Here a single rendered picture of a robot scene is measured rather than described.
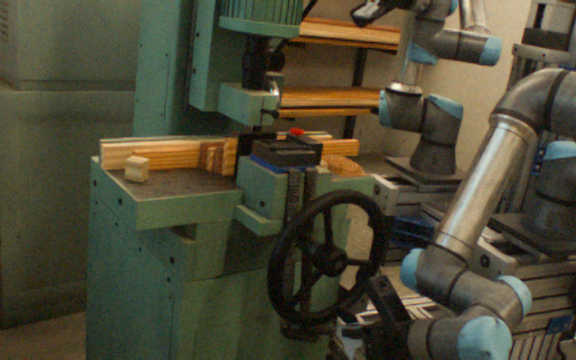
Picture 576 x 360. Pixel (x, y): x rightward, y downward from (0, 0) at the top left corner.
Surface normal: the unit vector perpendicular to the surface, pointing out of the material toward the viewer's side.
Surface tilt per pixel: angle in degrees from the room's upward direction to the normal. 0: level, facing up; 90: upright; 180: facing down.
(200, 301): 90
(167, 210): 90
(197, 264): 90
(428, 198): 90
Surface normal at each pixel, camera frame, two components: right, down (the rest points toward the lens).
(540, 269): 0.41, 0.33
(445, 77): -0.76, 0.09
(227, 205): 0.59, 0.33
